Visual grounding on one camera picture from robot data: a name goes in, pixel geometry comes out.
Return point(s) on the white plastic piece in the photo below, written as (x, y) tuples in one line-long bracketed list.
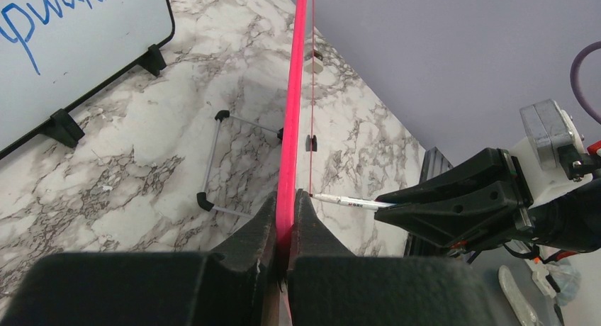
[(524, 312)]

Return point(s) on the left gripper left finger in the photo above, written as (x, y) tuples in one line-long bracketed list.
[(110, 288)]

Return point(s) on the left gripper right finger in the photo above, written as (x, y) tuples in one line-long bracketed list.
[(329, 285)]

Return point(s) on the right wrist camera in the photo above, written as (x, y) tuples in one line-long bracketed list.
[(551, 155)]

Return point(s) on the pink framed whiteboard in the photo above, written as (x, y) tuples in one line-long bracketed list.
[(293, 126)]

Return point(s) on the black framed whiteboard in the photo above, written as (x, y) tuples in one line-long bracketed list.
[(55, 54)]

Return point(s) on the small white eraser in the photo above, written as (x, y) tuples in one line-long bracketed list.
[(313, 62)]

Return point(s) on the white whiteboard marker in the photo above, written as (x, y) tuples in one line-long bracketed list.
[(350, 202)]

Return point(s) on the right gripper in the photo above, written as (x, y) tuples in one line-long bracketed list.
[(464, 208)]

